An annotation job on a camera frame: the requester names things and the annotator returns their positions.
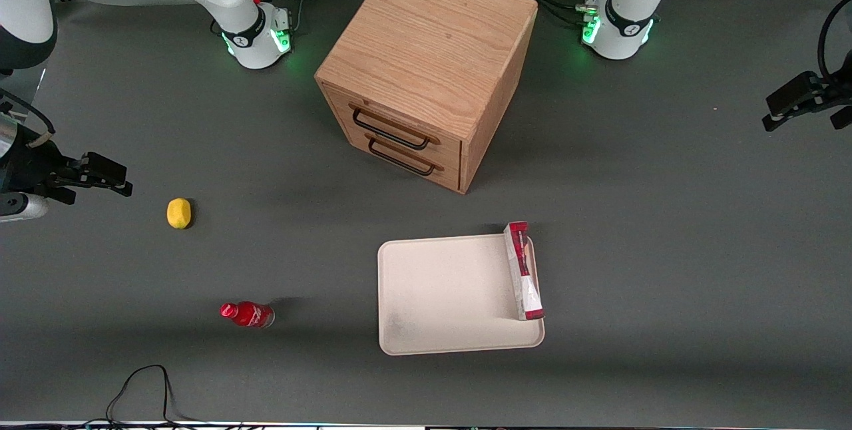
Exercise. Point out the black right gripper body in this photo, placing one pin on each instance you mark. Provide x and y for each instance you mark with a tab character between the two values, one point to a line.
30	162

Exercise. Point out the red cookie box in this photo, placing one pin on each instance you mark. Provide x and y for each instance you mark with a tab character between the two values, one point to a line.
526	283

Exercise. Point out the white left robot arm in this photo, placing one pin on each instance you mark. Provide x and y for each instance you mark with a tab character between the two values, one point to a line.
622	40

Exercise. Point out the beige plastic tray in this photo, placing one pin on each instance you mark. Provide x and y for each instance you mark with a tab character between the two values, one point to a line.
446	297

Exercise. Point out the yellow lemon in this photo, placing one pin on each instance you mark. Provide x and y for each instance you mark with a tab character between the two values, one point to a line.
178	213

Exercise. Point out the red cola bottle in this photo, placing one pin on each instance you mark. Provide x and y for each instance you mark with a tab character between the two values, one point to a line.
249	315

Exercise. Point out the wooden drawer front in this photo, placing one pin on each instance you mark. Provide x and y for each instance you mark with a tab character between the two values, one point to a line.
449	148
451	176

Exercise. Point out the wooden drawer cabinet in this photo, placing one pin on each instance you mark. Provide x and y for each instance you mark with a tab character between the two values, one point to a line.
426	37

